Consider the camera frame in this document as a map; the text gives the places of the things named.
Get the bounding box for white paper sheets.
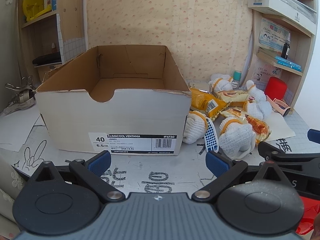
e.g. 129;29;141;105
0;104;46;152

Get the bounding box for yellow snack bag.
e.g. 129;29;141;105
190;88;229;121

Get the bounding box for red cylinder object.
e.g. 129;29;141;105
264;76;287;100

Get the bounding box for stacked books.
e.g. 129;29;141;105
256;47;303;76

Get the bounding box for cardboard shoe box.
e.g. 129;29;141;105
35;45;191;155

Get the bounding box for croissant snack packet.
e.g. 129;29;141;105
213;90;249;107

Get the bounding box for white glove blue dots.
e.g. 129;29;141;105
182;111;219;153

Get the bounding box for blue illustrated card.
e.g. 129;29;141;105
259;18;291;52

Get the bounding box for white flat box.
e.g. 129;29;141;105
248;0;317;37

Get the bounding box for white glove orange cuff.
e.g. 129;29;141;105
243;101;272;120

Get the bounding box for dark small bottle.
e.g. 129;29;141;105
281;33;291;59

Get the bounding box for teal cap bottle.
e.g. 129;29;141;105
232;70;241;88

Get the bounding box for pink watch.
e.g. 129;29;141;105
266;96;291;116

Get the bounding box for yellow plastic reel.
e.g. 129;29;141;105
22;0;52;22

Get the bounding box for metal clips pile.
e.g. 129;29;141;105
3;75;36;115

